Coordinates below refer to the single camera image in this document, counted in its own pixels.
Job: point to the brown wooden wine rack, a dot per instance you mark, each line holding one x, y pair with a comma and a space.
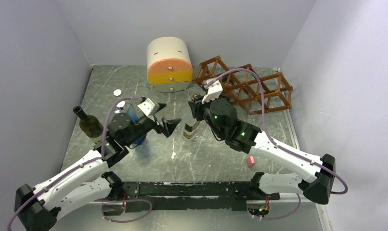
274, 93

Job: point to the cream orange drawer cabinet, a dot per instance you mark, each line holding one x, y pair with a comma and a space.
169, 68

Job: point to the white bottle cap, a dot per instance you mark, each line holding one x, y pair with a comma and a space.
117, 92

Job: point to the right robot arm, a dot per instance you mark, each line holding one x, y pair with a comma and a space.
310, 175

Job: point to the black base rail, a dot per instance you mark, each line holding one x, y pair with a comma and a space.
232, 195

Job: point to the dark green wine bottle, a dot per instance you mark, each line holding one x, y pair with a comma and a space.
89, 124

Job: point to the blue square glass bottle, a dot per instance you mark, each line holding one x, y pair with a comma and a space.
130, 110

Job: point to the pink eraser block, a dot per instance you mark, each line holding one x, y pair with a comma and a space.
250, 161

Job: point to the clear labelled liquor bottle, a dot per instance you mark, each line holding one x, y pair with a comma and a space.
190, 131

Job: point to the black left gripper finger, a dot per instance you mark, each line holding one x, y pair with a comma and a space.
156, 107
169, 126

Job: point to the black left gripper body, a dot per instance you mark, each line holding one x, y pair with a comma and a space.
149, 124

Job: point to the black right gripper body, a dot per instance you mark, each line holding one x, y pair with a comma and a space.
204, 109

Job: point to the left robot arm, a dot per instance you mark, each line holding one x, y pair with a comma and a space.
39, 207

